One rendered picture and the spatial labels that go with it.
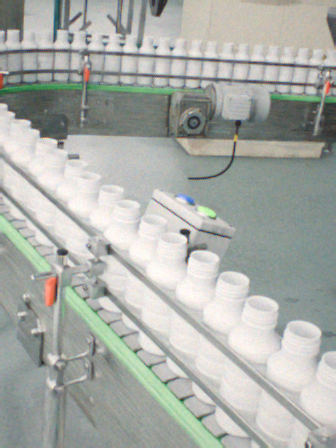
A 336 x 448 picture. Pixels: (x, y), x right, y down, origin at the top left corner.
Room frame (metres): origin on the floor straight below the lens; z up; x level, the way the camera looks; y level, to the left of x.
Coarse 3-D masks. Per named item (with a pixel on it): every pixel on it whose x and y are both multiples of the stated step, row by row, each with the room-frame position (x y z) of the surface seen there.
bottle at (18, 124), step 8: (16, 120) 1.26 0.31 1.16; (24, 120) 1.27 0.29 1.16; (16, 128) 1.24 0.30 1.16; (24, 128) 1.24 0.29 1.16; (16, 136) 1.24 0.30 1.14; (8, 144) 1.24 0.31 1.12; (16, 144) 1.23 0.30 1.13; (8, 152) 1.23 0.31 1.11; (8, 168) 1.23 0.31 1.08; (8, 176) 1.23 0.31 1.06; (8, 184) 1.23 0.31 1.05; (8, 200) 1.23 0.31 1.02
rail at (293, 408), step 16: (48, 192) 1.05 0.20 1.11; (64, 208) 1.00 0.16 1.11; (80, 224) 0.95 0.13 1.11; (112, 256) 0.87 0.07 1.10; (160, 288) 0.77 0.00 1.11; (176, 304) 0.74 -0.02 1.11; (192, 320) 0.71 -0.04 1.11; (208, 336) 0.69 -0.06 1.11; (224, 352) 0.66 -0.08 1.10; (240, 368) 0.64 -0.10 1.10; (208, 384) 0.68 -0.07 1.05; (272, 384) 0.60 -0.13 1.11; (224, 400) 0.65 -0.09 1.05; (288, 400) 0.58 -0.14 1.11; (240, 416) 0.63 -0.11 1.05; (304, 416) 0.56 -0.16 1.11; (256, 432) 0.61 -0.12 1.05
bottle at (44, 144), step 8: (40, 144) 1.14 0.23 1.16; (48, 144) 1.14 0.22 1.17; (56, 144) 1.16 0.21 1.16; (40, 152) 1.14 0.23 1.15; (40, 160) 1.14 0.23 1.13; (32, 168) 1.14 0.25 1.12; (40, 168) 1.13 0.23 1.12; (32, 176) 1.13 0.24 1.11; (32, 192) 1.13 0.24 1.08; (32, 200) 1.13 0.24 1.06; (32, 208) 1.13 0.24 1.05; (32, 224) 1.13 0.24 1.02
